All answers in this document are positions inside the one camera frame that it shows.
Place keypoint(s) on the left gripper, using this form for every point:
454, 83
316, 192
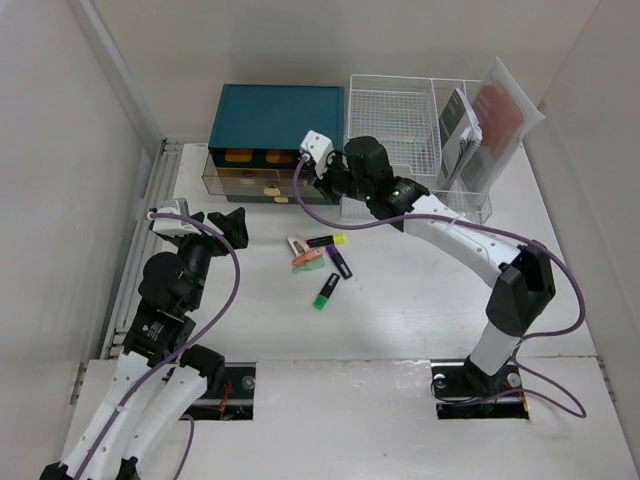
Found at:
234, 223

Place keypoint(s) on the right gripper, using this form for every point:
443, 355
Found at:
321, 182

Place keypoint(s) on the black spiral notebook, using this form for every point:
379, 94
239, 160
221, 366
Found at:
460, 137

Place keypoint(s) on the red booklet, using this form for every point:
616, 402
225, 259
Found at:
506, 115

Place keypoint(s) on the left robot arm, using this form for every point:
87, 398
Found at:
161, 369

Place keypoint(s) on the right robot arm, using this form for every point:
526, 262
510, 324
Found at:
519, 276

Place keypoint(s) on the yellow cap black highlighter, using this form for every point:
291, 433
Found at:
324, 241

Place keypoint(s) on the orange pastel highlighter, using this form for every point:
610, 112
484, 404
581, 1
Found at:
306, 257

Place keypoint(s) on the purple cap black highlighter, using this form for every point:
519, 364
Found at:
339, 262

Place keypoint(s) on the mint pastel highlighter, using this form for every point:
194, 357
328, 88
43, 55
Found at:
309, 266

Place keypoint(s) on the teal drawer organizer box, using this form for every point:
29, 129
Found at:
262, 126

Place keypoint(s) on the green cap black highlighter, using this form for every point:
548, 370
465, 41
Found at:
326, 292

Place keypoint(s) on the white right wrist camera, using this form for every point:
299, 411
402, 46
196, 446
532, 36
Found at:
317, 146

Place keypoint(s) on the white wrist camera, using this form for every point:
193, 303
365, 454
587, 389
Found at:
169, 227
317, 146

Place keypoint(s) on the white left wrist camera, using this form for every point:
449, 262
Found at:
169, 227

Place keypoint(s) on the aluminium rail frame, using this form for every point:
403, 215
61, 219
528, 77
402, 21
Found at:
143, 244

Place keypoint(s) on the white wire file rack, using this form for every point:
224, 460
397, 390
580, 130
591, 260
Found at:
402, 114

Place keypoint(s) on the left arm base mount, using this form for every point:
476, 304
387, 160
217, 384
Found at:
234, 399

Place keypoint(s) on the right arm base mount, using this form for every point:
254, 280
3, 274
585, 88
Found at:
458, 398

